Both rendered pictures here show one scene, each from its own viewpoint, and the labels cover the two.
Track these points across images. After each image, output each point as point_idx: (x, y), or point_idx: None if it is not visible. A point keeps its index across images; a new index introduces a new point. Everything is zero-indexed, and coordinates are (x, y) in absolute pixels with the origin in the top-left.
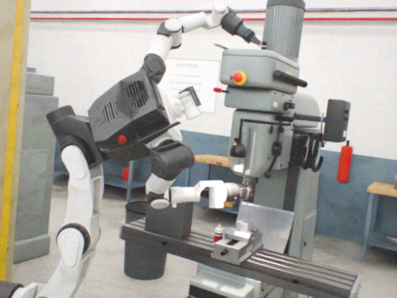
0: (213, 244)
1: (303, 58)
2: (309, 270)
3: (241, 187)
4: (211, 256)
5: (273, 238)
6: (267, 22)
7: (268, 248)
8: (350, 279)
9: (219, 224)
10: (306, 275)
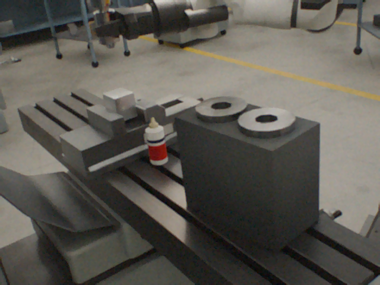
0: (169, 160)
1: None
2: (78, 110)
3: (132, 8)
4: None
5: (3, 175)
6: None
7: (29, 185)
8: (48, 100)
9: (154, 119)
10: (101, 101)
